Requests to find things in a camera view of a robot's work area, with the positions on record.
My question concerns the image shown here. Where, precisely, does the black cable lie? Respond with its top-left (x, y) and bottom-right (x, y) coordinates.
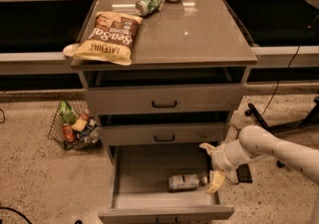
top-left (228, 46), bottom-right (302, 142)

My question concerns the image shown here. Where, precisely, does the white round disc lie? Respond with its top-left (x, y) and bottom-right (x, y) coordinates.
top-left (63, 43), bottom-right (79, 57)

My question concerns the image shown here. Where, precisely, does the black wheeled stand base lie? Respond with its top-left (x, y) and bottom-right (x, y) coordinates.
top-left (244, 96), bottom-right (319, 168)

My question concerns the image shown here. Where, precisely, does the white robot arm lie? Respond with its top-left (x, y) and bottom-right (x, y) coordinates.
top-left (199, 125), bottom-right (319, 193)

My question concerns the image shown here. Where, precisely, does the grey drawer cabinet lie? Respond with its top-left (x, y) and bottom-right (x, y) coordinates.
top-left (70, 0), bottom-right (259, 224)

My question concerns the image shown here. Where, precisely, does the yellow bottle in basket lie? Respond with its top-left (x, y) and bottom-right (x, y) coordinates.
top-left (72, 112), bottom-right (89, 131)

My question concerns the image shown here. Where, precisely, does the grey top drawer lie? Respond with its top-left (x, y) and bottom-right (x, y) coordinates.
top-left (84, 82), bottom-right (244, 114)

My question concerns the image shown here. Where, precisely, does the grey middle drawer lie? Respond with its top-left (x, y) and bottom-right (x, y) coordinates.
top-left (99, 112), bottom-right (229, 145)

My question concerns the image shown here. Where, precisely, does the grey drawer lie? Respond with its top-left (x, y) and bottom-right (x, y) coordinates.
top-left (99, 143), bottom-right (234, 224)
top-left (84, 82), bottom-right (244, 114)
top-left (99, 112), bottom-right (229, 145)

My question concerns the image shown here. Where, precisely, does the green soda can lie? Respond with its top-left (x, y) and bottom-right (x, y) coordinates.
top-left (136, 0), bottom-right (163, 17)

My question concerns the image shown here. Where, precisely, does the black wire basket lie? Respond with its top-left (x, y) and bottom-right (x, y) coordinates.
top-left (48, 101), bottom-right (102, 151)

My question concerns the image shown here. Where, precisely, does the grey bottom drawer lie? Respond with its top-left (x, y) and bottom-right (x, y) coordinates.
top-left (99, 143), bottom-right (234, 224)

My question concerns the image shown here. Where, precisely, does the brown yellow chip bag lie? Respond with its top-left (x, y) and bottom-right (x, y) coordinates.
top-left (74, 11), bottom-right (143, 66)

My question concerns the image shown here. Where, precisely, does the black foot pedal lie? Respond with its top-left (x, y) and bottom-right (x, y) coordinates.
top-left (236, 164), bottom-right (252, 183)

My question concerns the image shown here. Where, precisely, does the green snack bag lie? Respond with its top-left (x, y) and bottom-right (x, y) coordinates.
top-left (58, 101), bottom-right (77, 124)

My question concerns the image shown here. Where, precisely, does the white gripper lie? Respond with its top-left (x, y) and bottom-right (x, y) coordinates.
top-left (199, 142), bottom-right (238, 194)

